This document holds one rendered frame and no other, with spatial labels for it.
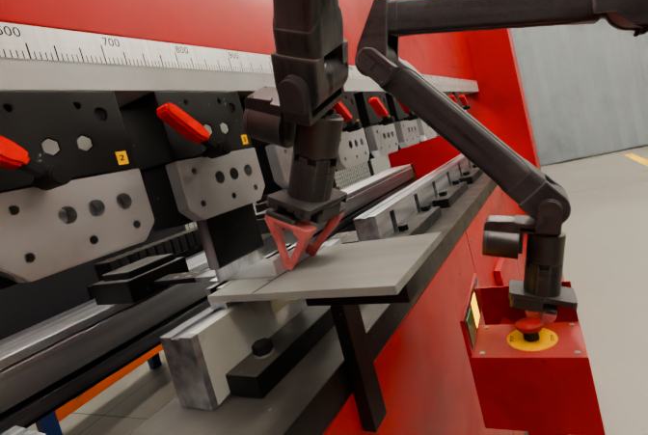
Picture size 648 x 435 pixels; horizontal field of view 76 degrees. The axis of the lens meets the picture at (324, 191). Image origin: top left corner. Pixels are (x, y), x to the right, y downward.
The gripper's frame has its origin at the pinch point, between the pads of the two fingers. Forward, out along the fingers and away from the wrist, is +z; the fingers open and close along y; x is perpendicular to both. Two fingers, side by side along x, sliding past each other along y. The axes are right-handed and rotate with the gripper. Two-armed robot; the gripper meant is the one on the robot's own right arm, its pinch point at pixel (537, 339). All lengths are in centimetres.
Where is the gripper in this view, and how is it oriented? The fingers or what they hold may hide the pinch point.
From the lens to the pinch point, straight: 86.4
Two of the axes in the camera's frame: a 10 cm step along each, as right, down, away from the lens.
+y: -9.0, -0.7, 4.2
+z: 0.2, 9.8, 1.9
